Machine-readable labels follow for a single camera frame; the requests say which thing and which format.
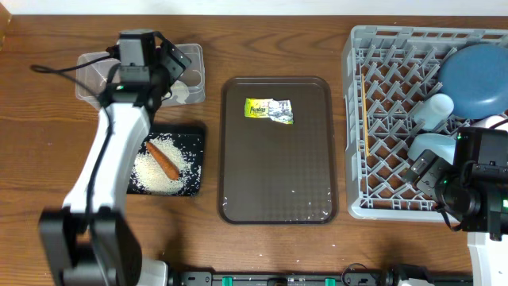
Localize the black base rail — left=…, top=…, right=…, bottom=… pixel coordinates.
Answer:
left=165, top=263, right=473, bottom=286

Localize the light blue cup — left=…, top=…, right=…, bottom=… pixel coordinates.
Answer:
left=413, top=93, right=454, bottom=131

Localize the light blue small bowl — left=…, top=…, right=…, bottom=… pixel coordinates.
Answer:
left=407, top=133, right=456, bottom=164

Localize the yellow green snack wrapper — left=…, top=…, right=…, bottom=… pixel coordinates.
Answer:
left=244, top=99, right=294, bottom=125

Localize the clear plastic container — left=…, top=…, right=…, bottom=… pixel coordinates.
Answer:
left=76, top=44, right=206, bottom=105

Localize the brown serving tray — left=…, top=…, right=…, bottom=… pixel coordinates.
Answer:
left=217, top=77, right=338, bottom=225

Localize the white tissue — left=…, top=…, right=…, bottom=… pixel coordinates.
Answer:
left=162, top=80, right=190, bottom=106

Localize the pile of white rice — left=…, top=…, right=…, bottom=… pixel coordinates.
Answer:
left=129, top=133, right=202, bottom=195

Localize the grey dishwasher rack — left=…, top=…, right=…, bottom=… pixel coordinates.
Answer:
left=342, top=25, right=507, bottom=222

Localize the pink cup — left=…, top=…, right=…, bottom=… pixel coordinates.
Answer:
left=471, top=115, right=504, bottom=128

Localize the wooden chopstick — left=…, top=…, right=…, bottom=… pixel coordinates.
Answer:
left=360, top=74, right=370, bottom=158

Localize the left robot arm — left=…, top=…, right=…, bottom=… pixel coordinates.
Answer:
left=38, top=29, right=191, bottom=285

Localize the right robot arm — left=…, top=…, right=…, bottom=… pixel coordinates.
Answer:
left=403, top=127, right=507, bottom=285

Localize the dark blue bowl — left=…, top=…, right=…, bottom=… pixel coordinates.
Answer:
left=438, top=44, right=507, bottom=119

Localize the black rectangular tray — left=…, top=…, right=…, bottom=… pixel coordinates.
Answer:
left=125, top=121, right=207, bottom=198

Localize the orange carrot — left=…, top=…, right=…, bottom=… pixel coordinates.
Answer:
left=145, top=141, right=179, bottom=180

